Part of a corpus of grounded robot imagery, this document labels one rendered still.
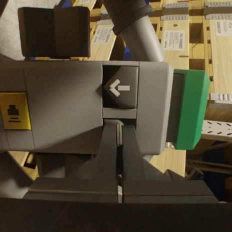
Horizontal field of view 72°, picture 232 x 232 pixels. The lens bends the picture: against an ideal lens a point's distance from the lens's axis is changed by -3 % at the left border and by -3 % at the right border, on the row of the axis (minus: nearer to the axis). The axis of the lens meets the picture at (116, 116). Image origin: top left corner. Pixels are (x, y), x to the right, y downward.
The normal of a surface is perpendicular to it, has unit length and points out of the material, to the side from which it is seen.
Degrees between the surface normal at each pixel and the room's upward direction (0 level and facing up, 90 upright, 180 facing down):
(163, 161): 90
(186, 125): 74
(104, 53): 90
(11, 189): 69
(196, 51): 90
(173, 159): 90
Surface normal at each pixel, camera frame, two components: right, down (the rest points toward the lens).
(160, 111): -0.01, 0.29
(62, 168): 0.28, 0.29
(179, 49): -0.20, -0.44
